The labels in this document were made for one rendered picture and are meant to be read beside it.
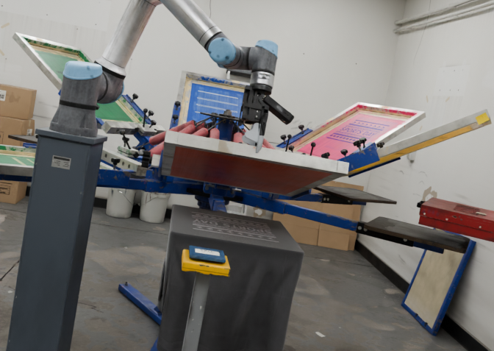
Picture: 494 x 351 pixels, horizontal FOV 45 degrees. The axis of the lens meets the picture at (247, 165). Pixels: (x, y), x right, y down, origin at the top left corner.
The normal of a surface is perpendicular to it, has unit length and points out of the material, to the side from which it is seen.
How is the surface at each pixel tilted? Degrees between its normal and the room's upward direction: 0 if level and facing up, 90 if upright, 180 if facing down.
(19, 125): 87
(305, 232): 75
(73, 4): 90
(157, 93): 90
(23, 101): 89
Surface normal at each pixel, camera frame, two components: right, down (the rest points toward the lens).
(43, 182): 0.00, 0.10
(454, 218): -0.39, 0.04
